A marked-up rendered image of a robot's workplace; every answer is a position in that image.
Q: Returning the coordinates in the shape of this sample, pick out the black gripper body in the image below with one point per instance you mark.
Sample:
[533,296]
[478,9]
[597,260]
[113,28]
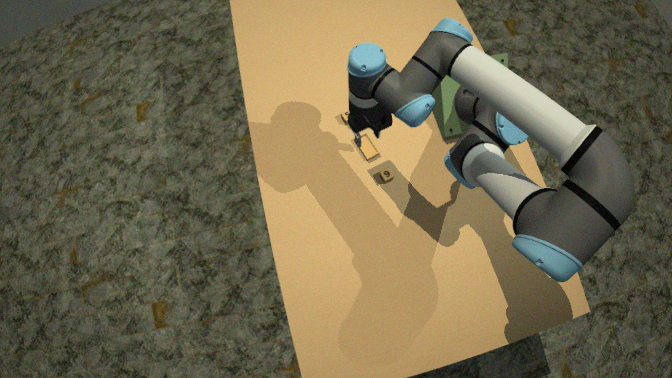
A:
[360,118]

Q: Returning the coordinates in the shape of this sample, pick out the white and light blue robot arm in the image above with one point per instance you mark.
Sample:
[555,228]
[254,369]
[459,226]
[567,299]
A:
[558,231]

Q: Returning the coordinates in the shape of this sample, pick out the beige number cube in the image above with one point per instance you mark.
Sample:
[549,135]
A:
[344,116]
[386,175]

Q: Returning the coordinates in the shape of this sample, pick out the tan shallow rectangular tray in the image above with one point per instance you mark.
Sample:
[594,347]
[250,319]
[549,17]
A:
[368,148]

